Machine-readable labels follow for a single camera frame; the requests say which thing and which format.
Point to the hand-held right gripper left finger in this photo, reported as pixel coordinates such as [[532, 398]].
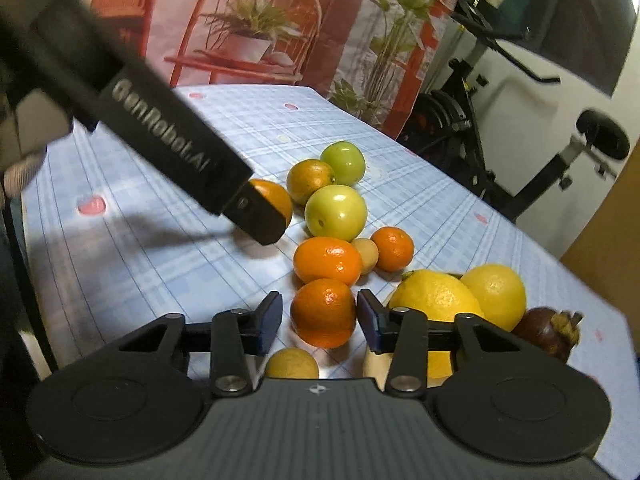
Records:
[[267, 321]]

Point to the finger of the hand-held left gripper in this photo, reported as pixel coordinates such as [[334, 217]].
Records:
[[260, 217]]

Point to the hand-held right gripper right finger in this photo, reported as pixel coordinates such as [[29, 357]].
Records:
[[367, 327]]

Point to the cream plate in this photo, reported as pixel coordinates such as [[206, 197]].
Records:
[[375, 367]]

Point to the greenish orange mandarin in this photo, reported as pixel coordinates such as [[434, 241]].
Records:
[[309, 180]]

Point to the yellow lemon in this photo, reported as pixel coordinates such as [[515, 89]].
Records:
[[495, 292], [435, 297]]

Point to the yellow-green round fruit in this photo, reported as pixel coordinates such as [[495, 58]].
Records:
[[335, 212]]

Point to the dark purple mangosteen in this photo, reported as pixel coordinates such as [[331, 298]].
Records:
[[542, 327]]

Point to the person's left hand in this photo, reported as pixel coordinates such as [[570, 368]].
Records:
[[20, 174]]

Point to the yellow-brown round fruit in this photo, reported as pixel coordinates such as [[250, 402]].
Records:
[[291, 365]]

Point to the small tan round fruit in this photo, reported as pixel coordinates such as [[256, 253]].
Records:
[[366, 256]]

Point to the small orange mandarin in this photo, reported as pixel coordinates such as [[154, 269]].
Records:
[[395, 249]]

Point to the green round fruit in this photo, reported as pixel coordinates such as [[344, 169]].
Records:
[[345, 162]]

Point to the blue checked tablecloth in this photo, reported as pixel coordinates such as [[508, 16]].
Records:
[[150, 270]]

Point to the black exercise bike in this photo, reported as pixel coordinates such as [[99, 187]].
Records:
[[460, 135]]

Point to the tan wooden door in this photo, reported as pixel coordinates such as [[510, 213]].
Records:
[[610, 240]]

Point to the dark wall picture frame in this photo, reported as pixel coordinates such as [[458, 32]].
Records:
[[565, 15]]

